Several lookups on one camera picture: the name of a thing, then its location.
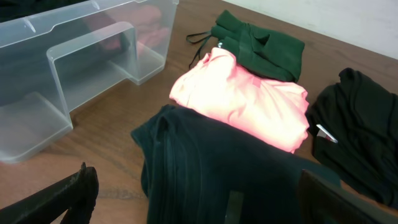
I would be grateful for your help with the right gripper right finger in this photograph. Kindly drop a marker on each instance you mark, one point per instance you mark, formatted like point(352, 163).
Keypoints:
point(323, 202)

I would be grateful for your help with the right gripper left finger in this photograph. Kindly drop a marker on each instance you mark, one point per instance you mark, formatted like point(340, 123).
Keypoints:
point(74, 197)

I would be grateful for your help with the clear plastic storage bin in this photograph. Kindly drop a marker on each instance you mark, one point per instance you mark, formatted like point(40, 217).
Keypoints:
point(58, 54)

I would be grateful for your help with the black folded garment with tag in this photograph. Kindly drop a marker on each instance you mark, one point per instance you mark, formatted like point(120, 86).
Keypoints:
point(354, 129)

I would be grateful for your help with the pink folded shirt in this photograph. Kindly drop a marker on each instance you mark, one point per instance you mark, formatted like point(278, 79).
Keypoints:
point(219, 88)

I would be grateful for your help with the dark teal folded garment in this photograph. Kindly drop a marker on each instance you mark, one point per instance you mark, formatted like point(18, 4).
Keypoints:
point(200, 170)

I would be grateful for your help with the dark green folded garment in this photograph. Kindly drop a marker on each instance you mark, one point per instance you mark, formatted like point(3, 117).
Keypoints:
point(264, 52)

